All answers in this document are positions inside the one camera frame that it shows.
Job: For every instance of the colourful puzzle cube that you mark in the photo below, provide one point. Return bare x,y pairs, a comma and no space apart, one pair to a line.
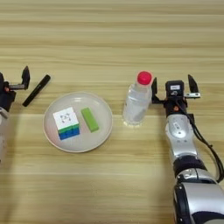
66,122

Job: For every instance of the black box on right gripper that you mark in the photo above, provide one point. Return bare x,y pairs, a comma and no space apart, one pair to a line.
174,87

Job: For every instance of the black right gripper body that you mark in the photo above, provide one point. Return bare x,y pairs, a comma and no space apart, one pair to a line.
175,107

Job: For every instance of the round beige plate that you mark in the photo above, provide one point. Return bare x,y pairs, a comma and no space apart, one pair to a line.
77,143

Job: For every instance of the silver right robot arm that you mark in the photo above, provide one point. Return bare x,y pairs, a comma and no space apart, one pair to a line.
182,140

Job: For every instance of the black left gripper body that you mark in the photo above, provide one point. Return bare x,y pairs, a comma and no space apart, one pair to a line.
7,97

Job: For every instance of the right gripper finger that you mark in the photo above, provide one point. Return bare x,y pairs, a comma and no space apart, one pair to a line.
193,86
154,90

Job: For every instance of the clear bottle with red cap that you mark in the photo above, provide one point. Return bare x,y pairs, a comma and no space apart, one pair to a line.
137,102

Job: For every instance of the green rectangular block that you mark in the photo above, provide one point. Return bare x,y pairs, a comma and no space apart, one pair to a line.
89,119

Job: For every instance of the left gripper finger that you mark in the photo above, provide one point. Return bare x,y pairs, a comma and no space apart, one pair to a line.
26,75

